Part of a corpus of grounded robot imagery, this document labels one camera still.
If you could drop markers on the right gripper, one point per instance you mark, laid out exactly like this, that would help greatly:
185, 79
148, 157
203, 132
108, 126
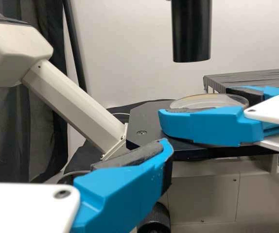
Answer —
270, 109

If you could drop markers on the cream microscope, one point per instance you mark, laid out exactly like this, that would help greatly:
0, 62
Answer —
214, 194

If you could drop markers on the petri dish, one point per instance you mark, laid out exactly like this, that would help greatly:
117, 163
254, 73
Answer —
202, 102

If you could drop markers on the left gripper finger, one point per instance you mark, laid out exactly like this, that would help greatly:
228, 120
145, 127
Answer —
120, 194

